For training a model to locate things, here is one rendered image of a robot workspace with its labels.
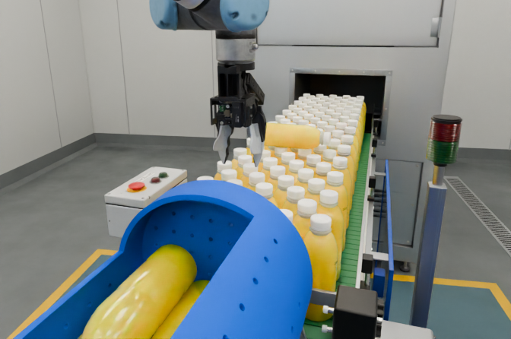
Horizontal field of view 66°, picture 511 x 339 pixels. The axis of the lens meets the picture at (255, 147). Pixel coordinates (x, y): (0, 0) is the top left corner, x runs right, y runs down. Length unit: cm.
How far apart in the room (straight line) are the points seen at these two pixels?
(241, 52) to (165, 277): 41
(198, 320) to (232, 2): 38
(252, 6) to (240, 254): 32
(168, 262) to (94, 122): 511
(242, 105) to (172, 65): 431
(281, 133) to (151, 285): 73
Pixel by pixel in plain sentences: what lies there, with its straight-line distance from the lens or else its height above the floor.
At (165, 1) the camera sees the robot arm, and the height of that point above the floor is 148.
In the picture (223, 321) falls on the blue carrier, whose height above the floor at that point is 120.
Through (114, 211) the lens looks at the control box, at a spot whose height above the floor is 106.
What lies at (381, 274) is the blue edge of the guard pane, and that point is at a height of 89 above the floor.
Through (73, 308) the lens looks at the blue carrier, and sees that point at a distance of 58.
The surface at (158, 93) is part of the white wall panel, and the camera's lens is 514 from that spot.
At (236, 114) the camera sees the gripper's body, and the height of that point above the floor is 129.
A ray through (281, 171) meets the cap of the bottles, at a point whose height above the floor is 110.
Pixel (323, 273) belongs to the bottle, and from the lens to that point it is 78.
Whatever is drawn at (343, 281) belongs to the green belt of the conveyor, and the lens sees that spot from 96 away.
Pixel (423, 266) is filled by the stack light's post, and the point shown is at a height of 89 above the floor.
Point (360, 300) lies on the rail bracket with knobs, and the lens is 74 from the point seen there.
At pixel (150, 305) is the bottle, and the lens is 51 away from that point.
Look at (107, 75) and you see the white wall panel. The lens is 540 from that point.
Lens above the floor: 144
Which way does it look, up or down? 16 degrees down
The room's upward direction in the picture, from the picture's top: straight up
